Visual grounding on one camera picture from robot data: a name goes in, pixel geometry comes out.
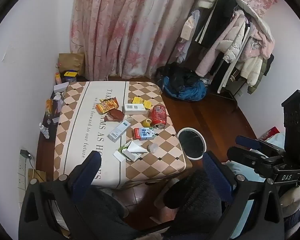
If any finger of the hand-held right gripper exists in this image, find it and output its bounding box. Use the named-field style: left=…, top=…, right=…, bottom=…
left=236, top=135, right=286, bottom=158
left=227, top=147, right=282, bottom=178

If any red packet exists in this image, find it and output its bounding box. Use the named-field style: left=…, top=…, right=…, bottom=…
left=259, top=127, right=280, bottom=141

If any white puffer jacket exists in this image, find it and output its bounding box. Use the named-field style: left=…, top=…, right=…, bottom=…
left=222, top=17, right=252, bottom=63

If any white round bin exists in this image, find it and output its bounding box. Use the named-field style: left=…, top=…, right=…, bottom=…
left=177, top=127, right=206, bottom=161

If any orange snack packet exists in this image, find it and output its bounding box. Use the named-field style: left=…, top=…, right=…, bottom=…
left=96, top=97, right=119, bottom=115

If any brown paper bag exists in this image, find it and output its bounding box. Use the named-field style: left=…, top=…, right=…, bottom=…
left=58, top=53, right=86, bottom=77

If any cream fleece jacket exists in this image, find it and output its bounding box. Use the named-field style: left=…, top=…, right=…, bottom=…
left=240, top=55, right=264, bottom=87

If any blue and white long carton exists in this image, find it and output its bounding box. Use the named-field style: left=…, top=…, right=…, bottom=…
left=107, top=120, right=131, bottom=143

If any person's right leg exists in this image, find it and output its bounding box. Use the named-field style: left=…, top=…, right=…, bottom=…
left=164, top=171, right=223, bottom=240

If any blue and black clothes pile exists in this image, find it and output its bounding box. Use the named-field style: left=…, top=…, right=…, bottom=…
left=156, top=64, right=207, bottom=102

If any red drink can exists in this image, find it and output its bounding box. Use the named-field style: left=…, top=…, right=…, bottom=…
left=150, top=105, right=168, bottom=130

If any white and grey jacket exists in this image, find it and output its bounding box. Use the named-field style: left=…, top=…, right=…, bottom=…
left=236, top=0, right=273, bottom=40

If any person's left leg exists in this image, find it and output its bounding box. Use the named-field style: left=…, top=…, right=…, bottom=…
left=70, top=189, right=170, bottom=240

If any opened green and white carton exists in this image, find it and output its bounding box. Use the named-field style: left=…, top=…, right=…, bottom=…
left=113, top=140, right=148, bottom=162

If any pink floral curtain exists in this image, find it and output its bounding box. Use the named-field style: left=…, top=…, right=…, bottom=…
left=69, top=0, right=282, bottom=81

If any brown crumpled wrapper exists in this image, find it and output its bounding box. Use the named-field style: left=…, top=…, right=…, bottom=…
left=107, top=109, right=125, bottom=122

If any black clothes rack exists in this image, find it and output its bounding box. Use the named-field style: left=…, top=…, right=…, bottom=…
left=175, top=0, right=275, bottom=110

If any white fuzzy cloth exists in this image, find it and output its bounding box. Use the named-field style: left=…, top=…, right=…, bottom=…
left=280, top=186, right=300, bottom=218

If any orange snack bag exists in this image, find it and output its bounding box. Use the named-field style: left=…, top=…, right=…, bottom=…
left=45, top=99, right=54, bottom=115

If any white cardboard box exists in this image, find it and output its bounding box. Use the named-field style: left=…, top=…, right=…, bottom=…
left=54, top=82, right=69, bottom=94

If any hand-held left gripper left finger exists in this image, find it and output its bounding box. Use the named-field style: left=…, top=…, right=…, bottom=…
left=19, top=151, right=102, bottom=240

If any clear spray bottle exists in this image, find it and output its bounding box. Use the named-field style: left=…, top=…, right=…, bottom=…
left=39, top=122, right=51, bottom=139

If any red and white milk carton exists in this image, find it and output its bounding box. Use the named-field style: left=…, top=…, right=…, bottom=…
left=134, top=127, right=156, bottom=141

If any white flat carton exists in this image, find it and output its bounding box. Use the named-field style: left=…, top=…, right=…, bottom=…
left=122, top=103, right=148, bottom=115

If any white power strip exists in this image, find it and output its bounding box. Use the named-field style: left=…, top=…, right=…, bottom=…
left=16, top=152, right=32, bottom=192

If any pink fuzzy garment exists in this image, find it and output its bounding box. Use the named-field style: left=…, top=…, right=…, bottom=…
left=250, top=29, right=275, bottom=59

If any blue tin with yellow lid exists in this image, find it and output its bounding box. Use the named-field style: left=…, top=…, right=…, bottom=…
left=62, top=71, right=78, bottom=83

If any light blue cloth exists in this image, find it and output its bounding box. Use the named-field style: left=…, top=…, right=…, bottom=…
left=221, top=133, right=287, bottom=240

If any olive coat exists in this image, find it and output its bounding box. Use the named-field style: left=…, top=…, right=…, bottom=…
left=247, top=59, right=269, bottom=95

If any brown cardboard piece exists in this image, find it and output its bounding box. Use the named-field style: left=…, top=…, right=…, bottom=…
left=27, top=169, right=47, bottom=183

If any black coat with white stripes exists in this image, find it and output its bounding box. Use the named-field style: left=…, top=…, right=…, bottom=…
left=194, top=0, right=238, bottom=49

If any pale hanging shirt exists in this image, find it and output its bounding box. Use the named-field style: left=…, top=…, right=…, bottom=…
left=176, top=9, right=203, bottom=64

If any checked tablecloth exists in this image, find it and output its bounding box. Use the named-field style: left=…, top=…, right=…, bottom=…
left=53, top=81, right=193, bottom=189

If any person's leg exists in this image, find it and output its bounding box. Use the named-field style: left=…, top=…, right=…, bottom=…
left=70, top=189, right=170, bottom=240
left=164, top=171, right=223, bottom=240

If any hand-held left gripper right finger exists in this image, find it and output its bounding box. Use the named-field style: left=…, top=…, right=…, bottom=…
left=202, top=151, right=286, bottom=240

